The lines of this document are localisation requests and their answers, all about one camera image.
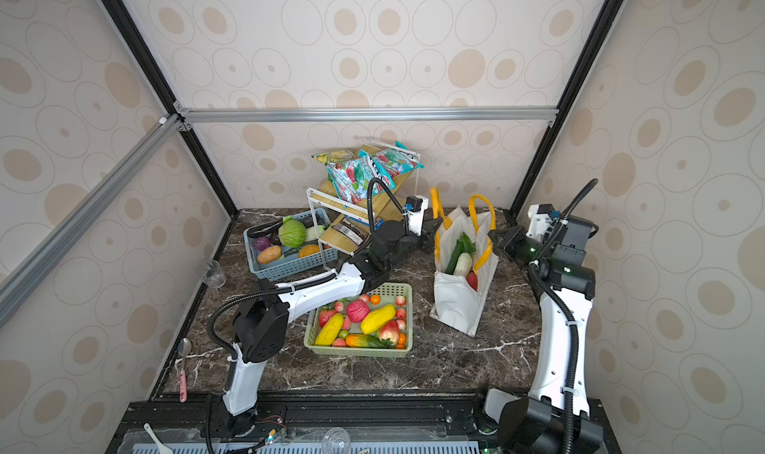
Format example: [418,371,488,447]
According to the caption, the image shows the green cucumber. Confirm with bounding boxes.
[445,242,461,275]

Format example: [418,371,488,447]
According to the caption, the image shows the white radish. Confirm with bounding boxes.
[453,253,473,278]

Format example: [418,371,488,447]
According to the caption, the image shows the leafy green vegetable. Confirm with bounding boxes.
[455,234,476,254]

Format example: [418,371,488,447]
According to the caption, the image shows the white grocery tote bag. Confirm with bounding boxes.
[430,188,498,336]

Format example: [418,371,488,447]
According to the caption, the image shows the green plastic fruit basket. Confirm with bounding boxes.
[304,283,414,358]

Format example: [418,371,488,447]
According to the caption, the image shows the red pepper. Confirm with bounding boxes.
[466,271,478,292]

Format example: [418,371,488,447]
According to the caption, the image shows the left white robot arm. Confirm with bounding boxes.
[206,178,444,416]

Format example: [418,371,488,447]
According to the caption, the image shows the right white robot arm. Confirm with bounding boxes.
[484,180,605,453]

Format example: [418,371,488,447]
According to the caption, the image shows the teal pink snack bag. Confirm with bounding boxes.
[373,145,424,178]

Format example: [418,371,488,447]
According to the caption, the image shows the yellow green snack bag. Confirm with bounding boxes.
[312,149,357,165]

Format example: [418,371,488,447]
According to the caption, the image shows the dark snack bar packet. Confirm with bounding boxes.
[334,220,367,247]

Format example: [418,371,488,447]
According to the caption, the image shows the green cabbage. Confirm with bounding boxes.
[278,217,307,249]

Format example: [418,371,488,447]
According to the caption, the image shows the green orange papaya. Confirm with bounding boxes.
[345,334,394,348]

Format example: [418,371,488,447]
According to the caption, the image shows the blue plastic vegetable basket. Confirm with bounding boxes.
[243,218,339,281]

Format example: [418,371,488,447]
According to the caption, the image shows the orange brown potato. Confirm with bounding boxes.
[256,245,283,266]

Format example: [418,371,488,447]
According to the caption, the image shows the purple round vegetable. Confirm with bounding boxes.
[252,236,272,253]

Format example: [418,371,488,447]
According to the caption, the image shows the clear plastic cup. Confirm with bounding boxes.
[195,260,226,290]

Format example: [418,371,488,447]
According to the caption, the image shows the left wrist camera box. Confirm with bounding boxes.
[404,195,430,236]

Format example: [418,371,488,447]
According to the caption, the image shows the white wire wooden shelf rack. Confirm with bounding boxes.
[306,139,422,255]

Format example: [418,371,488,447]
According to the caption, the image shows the metal spoon pink handle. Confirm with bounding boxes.
[177,338,192,403]

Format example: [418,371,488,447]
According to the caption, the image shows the horizontal aluminium frame bar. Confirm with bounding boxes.
[177,105,559,123]

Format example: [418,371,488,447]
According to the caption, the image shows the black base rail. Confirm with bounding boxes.
[106,390,623,454]

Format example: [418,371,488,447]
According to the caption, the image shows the diagonal aluminium frame bar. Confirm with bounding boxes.
[1,114,181,324]

